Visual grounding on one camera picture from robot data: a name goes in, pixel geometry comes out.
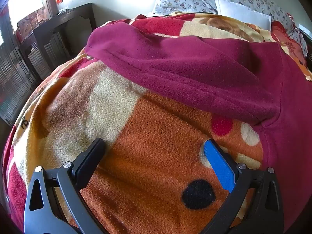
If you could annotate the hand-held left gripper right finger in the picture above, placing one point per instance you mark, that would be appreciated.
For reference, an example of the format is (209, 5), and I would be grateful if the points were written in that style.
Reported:
(219, 165)

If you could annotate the cardboard box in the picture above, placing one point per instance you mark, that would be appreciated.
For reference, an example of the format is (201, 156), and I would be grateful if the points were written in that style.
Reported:
(29, 22)

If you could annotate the white pillow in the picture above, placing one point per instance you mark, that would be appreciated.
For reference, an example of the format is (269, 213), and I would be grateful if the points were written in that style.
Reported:
(238, 12)

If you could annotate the red embroidered pillow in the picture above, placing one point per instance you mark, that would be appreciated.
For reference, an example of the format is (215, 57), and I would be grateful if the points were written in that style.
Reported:
(282, 34)

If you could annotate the maroon fleece garment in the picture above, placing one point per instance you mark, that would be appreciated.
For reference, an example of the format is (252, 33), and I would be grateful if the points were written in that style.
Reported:
(195, 73)

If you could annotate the dark wooden desk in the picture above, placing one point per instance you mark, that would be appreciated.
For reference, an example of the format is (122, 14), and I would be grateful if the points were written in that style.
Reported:
(48, 29)

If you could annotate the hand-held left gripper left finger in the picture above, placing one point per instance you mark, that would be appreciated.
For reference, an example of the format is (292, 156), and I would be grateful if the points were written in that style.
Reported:
(89, 162)

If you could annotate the dark slatted wooden cabinet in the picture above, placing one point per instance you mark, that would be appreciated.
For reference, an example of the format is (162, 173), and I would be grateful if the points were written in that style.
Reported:
(12, 78)

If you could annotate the printed fleece blanket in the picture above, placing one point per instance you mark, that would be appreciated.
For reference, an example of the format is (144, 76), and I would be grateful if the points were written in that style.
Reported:
(146, 139)

